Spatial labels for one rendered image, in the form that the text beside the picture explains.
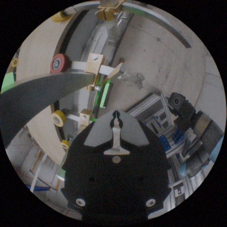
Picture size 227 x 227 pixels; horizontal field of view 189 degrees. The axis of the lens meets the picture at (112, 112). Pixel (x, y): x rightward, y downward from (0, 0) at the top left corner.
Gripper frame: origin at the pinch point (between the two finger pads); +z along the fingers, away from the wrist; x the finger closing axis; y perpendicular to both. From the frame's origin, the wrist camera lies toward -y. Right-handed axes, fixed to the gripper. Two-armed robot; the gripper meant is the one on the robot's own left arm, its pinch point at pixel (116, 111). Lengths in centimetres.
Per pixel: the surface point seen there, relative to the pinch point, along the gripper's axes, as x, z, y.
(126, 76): 3.8, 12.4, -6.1
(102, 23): -7, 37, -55
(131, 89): 25, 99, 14
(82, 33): -18, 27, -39
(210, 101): 273, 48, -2
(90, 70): -8.2, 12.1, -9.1
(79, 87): -7.5, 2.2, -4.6
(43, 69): -29.5, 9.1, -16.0
